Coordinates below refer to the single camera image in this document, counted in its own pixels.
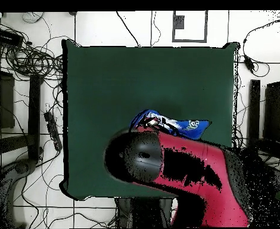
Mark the grey square floor hatch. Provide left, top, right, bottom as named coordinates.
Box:
left=171, top=10, right=208, bottom=43

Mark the thin black floor cable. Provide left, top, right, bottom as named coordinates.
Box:
left=150, top=10, right=161, bottom=47

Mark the black metal stand frame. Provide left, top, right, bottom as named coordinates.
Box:
left=0, top=54, right=44, bottom=168
left=246, top=60, right=280, bottom=168

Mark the black rectangular device box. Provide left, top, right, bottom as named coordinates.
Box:
left=0, top=27, right=24, bottom=48

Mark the grey curved stand base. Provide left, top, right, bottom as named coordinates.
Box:
left=0, top=158, right=37, bottom=228

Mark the black power strip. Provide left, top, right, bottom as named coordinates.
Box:
left=43, top=111, right=63, bottom=152

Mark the black power adapter with cable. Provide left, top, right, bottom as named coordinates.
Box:
left=242, top=16, right=280, bottom=78

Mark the dark green table cloth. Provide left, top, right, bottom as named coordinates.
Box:
left=60, top=39, right=241, bottom=201

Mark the tangled black cable bundle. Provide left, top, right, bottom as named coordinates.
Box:
left=0, top=18, right=65, bottom=82

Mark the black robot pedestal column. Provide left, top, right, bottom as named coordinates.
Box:
left=115, top=197, right=173, bottom=228

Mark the blue printed T-shirt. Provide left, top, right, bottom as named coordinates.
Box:
left=129, top=109, right=213, bottom=141

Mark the long black floor cable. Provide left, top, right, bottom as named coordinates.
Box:
left=116, top=10, right=141, bottom=48

